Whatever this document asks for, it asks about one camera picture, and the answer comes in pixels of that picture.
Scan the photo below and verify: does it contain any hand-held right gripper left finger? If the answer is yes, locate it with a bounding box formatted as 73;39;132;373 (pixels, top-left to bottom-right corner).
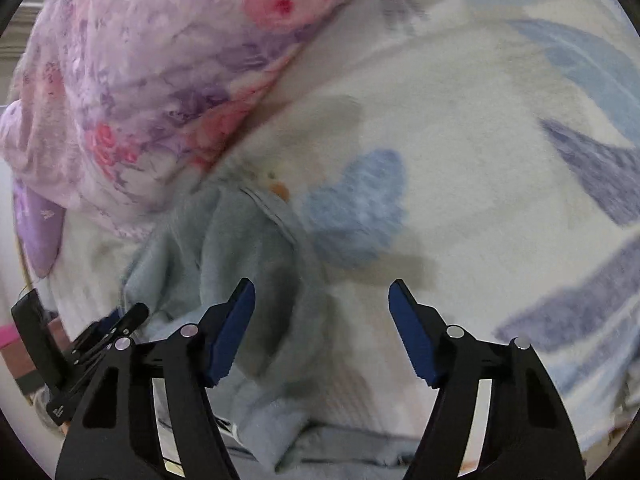
54;278;257;480

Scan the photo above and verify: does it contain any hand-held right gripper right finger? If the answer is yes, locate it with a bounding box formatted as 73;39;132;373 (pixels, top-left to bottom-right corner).
389;280;586;480

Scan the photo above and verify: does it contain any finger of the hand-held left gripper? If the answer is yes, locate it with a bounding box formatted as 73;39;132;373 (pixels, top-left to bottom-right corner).
75;312;122;356
80;303;150;376

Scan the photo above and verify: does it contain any grey zip hoodie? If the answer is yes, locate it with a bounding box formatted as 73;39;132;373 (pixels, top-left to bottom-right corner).
122;185;436;476

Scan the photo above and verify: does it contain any leaf print bed sheet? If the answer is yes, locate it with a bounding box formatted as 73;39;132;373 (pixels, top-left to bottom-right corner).
30;0;640;480

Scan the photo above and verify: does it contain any purple floral quilt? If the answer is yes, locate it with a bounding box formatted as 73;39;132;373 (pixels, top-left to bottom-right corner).
0;0;401;281

